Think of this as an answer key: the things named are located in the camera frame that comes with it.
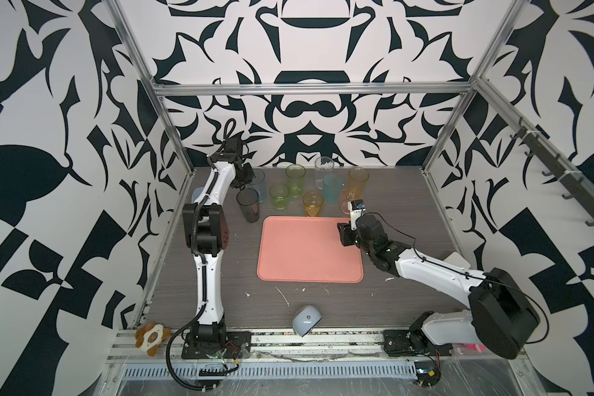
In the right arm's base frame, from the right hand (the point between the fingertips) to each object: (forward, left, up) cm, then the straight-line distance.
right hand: (344, 221), depth 86 cm
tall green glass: (+22, +17, +1) cm, 28 cm away
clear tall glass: (+33, +4, -7) cm, 34 cm away
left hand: (+23, +36, +1) cm, 42 cm away
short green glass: (+18, +24, -7) cm, 31 cm away
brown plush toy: (-33, +60, -9) cm, 68 cm away
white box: (-10, -39, -10) cm, 41 cm away
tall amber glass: (+21, -8, -4) cm, 23 cm away
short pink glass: (+17, -4, -7) cm, 19 cm away
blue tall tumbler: (+19, +31, -1) cm, 37 cm away
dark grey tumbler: (+11, +34, -1) cm, 36 cm away
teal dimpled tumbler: (+20, +2, -5) cm, 21 cm away
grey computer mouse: (-30, +14, -4) cm, 33 cm away
